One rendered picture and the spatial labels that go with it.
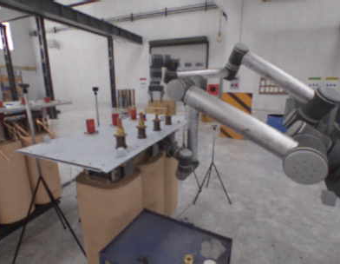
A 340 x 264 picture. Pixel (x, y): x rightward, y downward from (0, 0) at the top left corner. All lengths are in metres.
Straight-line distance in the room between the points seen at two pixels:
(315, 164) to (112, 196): 1.22
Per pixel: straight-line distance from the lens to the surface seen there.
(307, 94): 2.02
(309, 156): 1.15
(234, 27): 6.63
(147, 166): 1.77
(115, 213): 1.54
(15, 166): 2.80
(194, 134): 1.63
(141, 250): 1.27
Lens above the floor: 1.79
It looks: 14 degrees down
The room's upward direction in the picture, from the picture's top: straight up
